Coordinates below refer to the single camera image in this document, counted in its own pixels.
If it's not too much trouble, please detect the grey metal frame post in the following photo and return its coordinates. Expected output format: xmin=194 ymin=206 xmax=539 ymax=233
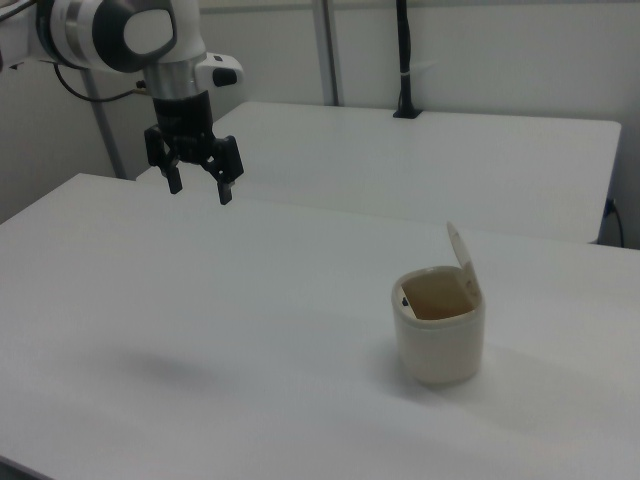
xmin=82 ymin=67 xmax=127 ymax=181
xmin=311 ymin=0 xmax=347 ymax=108

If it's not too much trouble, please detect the white zip tie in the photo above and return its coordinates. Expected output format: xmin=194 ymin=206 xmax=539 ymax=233
xmin=401 ymin=61 xmax=437 ymax=80

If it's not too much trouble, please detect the black pole with clamp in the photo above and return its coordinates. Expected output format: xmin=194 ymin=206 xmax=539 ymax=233
xmin=391 ymin=0 xmax=423 ymax=120

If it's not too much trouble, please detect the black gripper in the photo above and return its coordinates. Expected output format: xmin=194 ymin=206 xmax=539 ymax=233
xmin=143 ymin=89 xmax=245 ymax=206

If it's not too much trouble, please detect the black cable with plug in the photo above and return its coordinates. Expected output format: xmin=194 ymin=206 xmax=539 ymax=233
xmin=603 ymin=198 xmax=627 ymax=248

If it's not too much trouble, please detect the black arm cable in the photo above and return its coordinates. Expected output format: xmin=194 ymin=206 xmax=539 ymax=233
xmin=53 ymin=64 xmax=149 ymax=105

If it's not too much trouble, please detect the white table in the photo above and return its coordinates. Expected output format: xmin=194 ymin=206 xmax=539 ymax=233
xmin=134 ymin=101 xmax=623 ymax=246

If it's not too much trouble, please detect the beige trash bin with lid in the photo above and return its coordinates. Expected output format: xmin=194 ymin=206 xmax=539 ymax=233
xmin=389 ymin=220 xmax=487 ymax=386

